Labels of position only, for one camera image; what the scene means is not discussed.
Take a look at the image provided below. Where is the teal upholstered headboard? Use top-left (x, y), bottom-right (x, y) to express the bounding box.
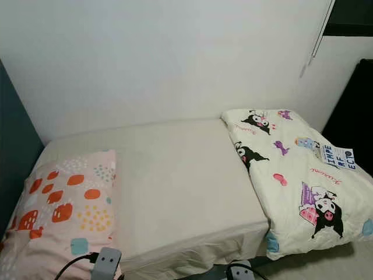
top-left (0, 64), bottom-right (46, 234)

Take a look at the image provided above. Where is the white book with blue letters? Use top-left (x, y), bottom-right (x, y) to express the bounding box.
top-left (322, 145), bottom-right (357, 171)

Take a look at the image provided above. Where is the cream cartoon print quilt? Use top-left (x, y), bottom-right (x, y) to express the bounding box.
top-left (220, 108), bottom-right (373, 261)

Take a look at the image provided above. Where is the mattress with beige sheet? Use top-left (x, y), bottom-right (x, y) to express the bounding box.
top-left (6, 118), bottom-right (327, 275)

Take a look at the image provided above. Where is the white blind pull cord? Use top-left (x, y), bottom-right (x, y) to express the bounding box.
top-left (309, 0), bottom-right (336, 66)

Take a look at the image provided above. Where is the dark window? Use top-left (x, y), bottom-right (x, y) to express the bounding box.
top-left (323, 0), bottom-right (373, 37)

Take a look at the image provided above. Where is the pink pillow with orange spots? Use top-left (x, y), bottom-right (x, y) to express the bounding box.
top-left (0, 149), bottom-right (123, 280)

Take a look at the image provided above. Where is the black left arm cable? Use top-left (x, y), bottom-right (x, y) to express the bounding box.
top-left (55, 252), bottom-right (100, 280)

